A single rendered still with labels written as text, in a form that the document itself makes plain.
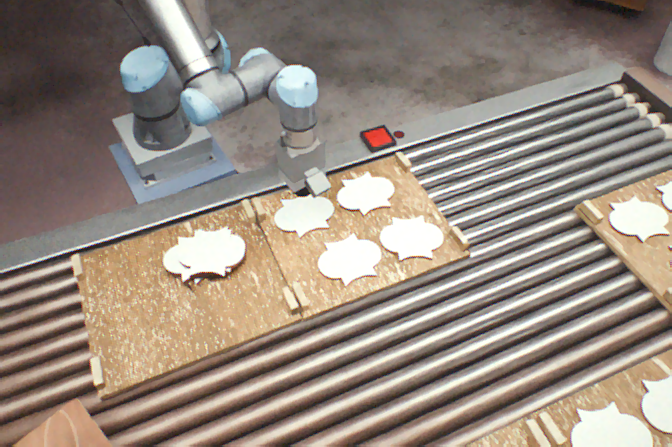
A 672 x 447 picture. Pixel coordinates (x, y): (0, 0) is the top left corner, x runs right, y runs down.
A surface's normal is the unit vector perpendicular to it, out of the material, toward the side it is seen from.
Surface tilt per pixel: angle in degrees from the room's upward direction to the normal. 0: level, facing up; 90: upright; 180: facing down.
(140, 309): 0
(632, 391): 0
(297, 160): 90
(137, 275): 0
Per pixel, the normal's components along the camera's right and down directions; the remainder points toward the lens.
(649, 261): 0.00, -0.67
